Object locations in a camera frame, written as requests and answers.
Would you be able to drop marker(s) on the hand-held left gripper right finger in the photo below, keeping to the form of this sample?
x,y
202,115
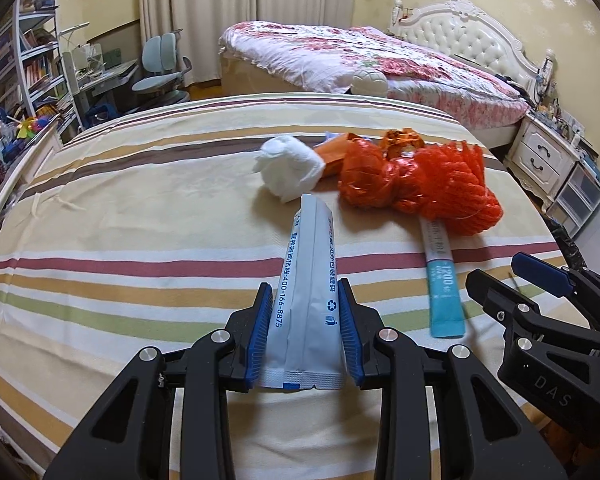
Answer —
x,y
350,335

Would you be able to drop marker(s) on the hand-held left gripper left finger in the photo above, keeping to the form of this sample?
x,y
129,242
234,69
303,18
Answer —
x,y
260,330

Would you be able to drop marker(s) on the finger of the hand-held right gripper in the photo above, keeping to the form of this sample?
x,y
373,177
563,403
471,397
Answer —
x,y
500,300
540,271

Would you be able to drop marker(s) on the bin with black bag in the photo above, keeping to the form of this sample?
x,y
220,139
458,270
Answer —
x,y
567,245

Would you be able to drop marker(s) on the teal stick packet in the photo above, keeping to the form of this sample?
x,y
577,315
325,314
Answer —
x,y
442,300

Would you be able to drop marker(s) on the grey white sachet packet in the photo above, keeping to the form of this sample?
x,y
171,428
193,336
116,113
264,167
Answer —
x,y
305,285

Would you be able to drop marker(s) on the orange foam fruit net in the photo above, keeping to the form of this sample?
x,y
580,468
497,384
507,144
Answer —
x,y
455,195

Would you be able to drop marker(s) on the orange plastic bag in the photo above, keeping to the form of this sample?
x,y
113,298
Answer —
x,y
365,180

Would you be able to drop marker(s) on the white tissue ball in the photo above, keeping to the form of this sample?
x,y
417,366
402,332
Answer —
x,y
290,167

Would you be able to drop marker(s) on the orange paper wrapper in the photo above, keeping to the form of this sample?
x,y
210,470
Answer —
x,y
332,154

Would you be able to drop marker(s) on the orange foil wrapper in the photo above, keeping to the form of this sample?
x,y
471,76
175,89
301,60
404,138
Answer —
x,y
402,141

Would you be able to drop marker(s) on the blue paper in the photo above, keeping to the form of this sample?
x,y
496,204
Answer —
x,y
336,136

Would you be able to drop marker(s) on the clear plastic drawer unit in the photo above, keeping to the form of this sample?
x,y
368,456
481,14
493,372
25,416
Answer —
x,y
580,190

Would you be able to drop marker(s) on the white nightstand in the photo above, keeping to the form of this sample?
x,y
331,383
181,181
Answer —
x,y
540,152

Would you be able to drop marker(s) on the white tufted headboard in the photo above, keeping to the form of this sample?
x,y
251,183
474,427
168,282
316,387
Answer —
x,y
470,35

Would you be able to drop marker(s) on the bed with floral cover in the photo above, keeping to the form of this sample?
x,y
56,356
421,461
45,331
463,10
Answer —
x,y
260,77
380,50

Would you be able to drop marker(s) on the white bed footboard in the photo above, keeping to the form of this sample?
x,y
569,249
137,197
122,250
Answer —
x,y
25,165

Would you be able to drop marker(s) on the light blue desk chair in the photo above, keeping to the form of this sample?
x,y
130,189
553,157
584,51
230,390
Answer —
x,y
160,50

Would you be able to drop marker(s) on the grey study desk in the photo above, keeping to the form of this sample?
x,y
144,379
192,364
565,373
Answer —
x,y
110,72

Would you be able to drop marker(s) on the colourful toy pile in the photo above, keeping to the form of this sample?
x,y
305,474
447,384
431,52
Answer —
x,y
30,126

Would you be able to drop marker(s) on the beige curtain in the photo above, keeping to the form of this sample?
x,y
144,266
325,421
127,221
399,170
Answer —
x,y
220,10

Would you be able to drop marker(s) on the white bookshelf with books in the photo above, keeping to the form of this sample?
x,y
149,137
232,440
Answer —
x,y
35,70

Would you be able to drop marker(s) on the white desk lamp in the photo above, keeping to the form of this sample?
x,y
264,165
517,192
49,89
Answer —
x,y
75,28

